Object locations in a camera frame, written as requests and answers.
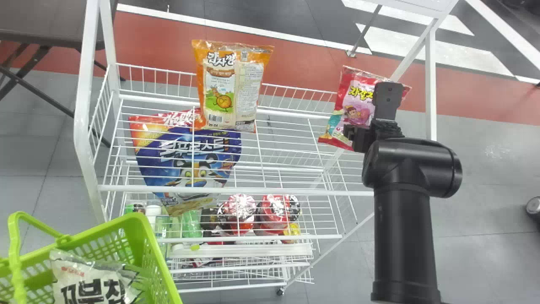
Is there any green bottle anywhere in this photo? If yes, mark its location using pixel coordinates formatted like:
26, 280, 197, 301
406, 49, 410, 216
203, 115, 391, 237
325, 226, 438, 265
182, 210, 203, 238

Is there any blue cereal bag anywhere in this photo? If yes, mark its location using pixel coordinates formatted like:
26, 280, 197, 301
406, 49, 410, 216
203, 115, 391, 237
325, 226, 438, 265
128, 109, 243, 216

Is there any white wire rack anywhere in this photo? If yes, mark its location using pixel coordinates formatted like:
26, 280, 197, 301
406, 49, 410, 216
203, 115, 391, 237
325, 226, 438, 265
73, 0, 460, 296

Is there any white snack packet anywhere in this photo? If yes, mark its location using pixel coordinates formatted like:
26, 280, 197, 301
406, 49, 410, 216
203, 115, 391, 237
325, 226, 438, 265
49, 249, 142, 304

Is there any green basket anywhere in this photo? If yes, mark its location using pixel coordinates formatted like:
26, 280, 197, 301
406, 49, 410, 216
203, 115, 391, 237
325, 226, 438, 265
0, 211, 183, 304

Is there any red noodle cup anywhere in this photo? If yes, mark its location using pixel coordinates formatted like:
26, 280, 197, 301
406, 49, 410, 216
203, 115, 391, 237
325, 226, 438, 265
257, 194, 301, 236
219, 194, 257, 236

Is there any dark side table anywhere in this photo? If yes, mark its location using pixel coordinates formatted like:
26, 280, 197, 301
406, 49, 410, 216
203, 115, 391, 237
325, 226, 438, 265
0, 0, 127, 148

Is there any orange snack packet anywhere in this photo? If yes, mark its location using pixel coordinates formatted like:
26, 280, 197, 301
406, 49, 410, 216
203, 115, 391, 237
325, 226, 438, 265
192, 39, 274, 133

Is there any red snack packet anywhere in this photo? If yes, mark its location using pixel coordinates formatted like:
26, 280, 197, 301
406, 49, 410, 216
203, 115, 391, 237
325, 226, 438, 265
318, 65, 412, 152

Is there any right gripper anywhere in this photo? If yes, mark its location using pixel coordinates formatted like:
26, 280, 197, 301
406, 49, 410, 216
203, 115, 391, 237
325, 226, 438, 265
343, 124, 377, 154

